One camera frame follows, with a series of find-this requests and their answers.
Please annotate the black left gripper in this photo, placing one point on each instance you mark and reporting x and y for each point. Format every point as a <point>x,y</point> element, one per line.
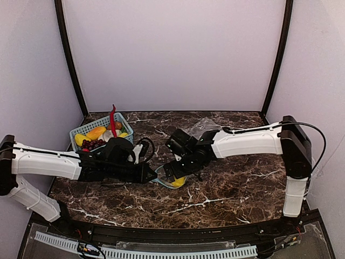
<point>140,172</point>

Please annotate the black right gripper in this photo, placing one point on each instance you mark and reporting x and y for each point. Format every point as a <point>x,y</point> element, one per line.
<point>177,167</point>

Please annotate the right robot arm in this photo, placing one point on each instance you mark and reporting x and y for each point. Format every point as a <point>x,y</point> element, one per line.
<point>285,138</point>

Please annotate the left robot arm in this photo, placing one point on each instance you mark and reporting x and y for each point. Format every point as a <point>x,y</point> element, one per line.
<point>118,159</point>

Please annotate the yellow toy food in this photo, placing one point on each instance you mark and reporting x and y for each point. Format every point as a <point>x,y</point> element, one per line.
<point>123,134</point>

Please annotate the dark red toy food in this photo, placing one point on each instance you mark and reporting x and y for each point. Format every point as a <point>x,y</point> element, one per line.
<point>91,145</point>

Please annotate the white toy garlic bulb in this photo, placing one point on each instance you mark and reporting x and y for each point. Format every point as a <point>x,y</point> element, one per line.
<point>106,136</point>

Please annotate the brown toy kiwi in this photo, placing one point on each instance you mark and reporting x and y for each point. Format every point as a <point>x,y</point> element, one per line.
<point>117,126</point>

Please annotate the red toy chili pepper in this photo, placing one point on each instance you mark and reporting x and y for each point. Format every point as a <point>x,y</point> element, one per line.
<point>111,119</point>

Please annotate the orange yellow toy mango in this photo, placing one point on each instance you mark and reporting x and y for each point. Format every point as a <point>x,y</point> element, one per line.
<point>96,132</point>

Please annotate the blue perforated plastic basket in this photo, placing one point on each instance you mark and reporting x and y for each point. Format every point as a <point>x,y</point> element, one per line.
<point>105,121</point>

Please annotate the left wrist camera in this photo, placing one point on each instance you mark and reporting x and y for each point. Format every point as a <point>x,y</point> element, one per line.
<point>139,151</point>

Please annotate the grey slotted cable duct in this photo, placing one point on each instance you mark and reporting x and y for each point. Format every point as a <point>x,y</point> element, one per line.
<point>147,250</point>

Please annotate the black front table rail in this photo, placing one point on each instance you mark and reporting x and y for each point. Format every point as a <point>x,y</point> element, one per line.
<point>254,233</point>

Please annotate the left black corner post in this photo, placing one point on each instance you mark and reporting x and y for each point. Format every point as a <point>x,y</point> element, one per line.
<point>58,4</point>

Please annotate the black corner post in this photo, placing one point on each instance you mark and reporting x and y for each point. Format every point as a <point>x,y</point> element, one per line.
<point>279,57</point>
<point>58,4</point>

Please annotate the right black corner post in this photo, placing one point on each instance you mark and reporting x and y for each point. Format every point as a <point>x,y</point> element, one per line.
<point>279,57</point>

